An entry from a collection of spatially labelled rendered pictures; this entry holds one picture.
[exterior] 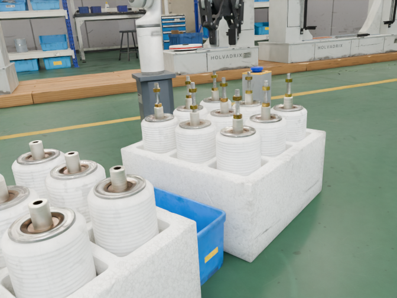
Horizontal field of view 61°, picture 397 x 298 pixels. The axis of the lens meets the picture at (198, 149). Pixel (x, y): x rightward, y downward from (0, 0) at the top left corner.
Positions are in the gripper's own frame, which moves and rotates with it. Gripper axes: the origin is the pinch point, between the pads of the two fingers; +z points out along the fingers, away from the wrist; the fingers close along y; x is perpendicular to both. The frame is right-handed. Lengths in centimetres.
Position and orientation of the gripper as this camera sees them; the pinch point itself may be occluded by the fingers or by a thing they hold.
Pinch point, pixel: (223, 40)
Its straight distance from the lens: 84.5
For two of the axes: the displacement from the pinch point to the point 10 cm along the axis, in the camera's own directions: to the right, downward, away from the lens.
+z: 0.6, 9.4, 3.4
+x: -7.3, -1.9, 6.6
